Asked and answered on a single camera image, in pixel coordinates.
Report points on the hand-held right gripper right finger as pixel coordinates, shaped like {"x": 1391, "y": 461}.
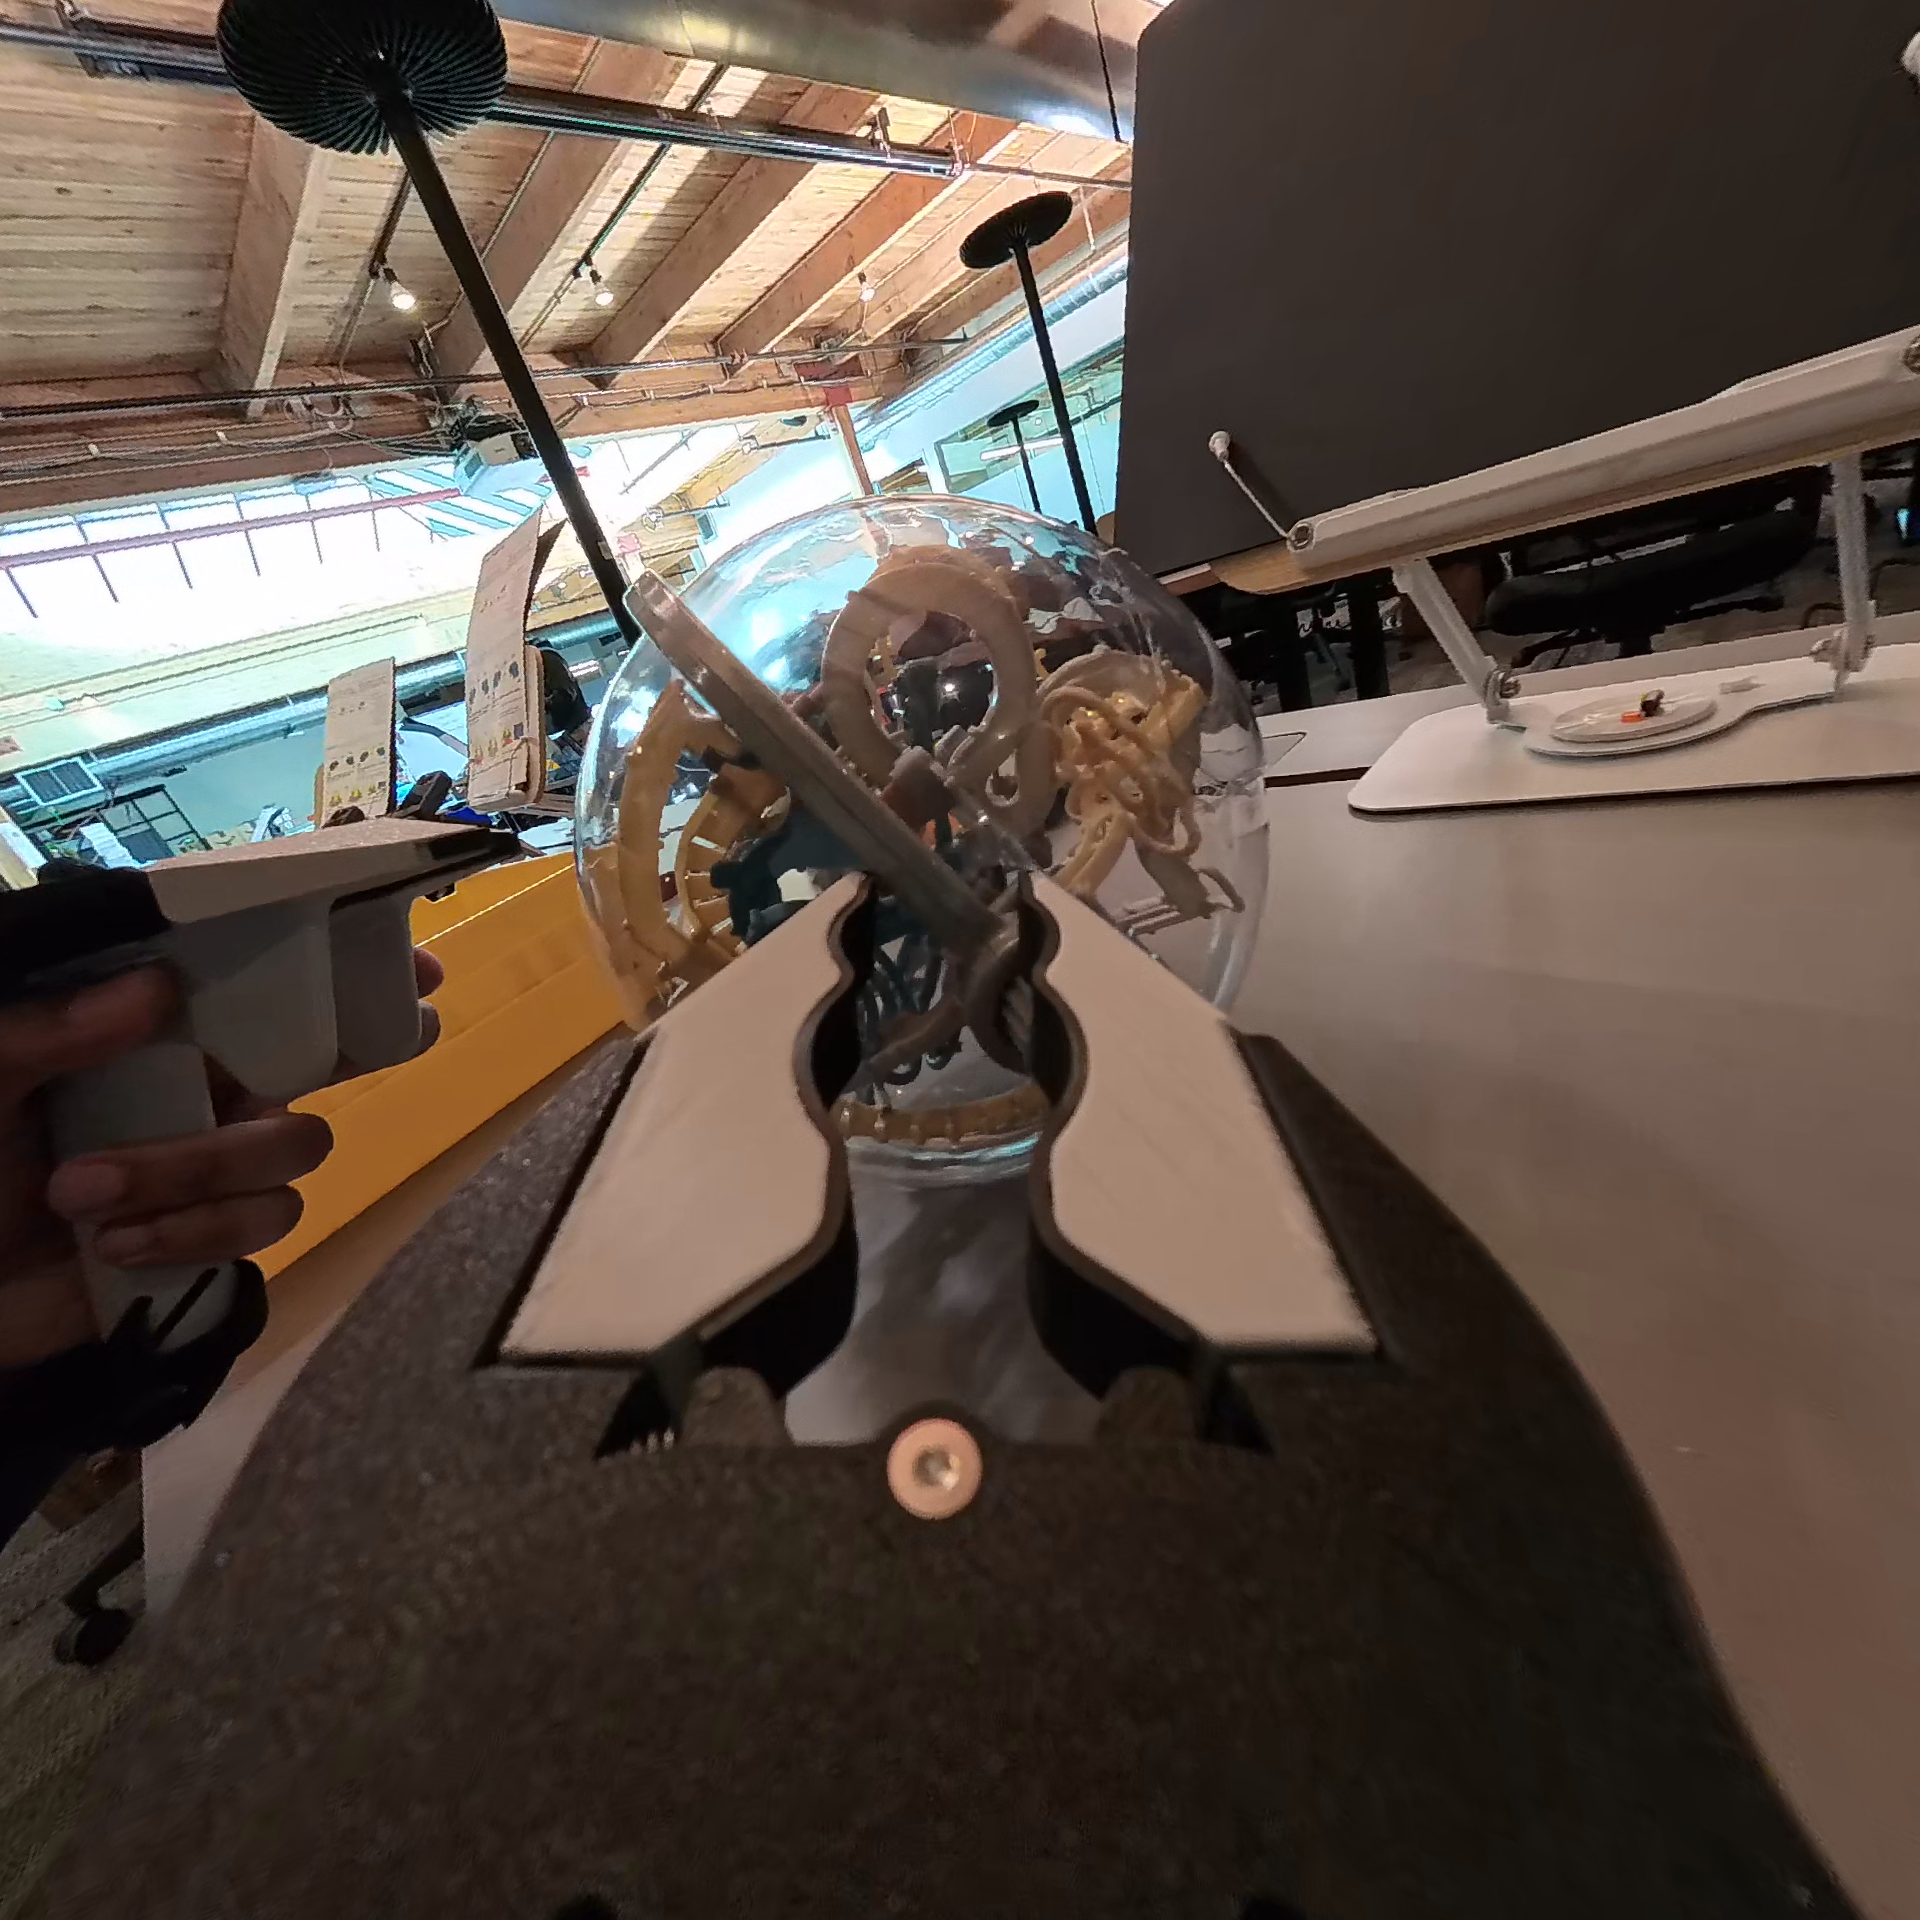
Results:
{"x": 1185, "y": 1186}

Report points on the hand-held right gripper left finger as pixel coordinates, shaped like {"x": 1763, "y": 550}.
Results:
{"x": 706, "y": 1186}

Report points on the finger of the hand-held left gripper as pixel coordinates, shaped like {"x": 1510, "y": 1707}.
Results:
{"x": 377, "y": 984}
{"x": 331, "y": 870}

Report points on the clear plastic maze ball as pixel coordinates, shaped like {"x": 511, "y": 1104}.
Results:
{"x": 1142, "y": 600}

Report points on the person's left hand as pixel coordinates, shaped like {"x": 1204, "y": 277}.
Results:
{"x": 182, "y": 1186}

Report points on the large yellow plastic bin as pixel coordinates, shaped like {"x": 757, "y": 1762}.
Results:
{"x": 495, "y": 975}

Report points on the cardboard sign board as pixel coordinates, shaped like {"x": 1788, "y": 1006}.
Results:
{"x": 357, "y": 744}
{"x": 503, "y": 676}

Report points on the black office chair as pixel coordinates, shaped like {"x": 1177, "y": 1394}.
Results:
{"x": 1651, "y": 580}

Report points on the small black floor lamp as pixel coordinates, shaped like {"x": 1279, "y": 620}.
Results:
{"x": 1014, "y": 416}

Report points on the white folding stand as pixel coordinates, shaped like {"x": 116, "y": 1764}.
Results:
{"x": 1577, "y": 466}

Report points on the black backdrop board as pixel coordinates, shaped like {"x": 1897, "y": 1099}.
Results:
{"x": 1500, "y": 226}

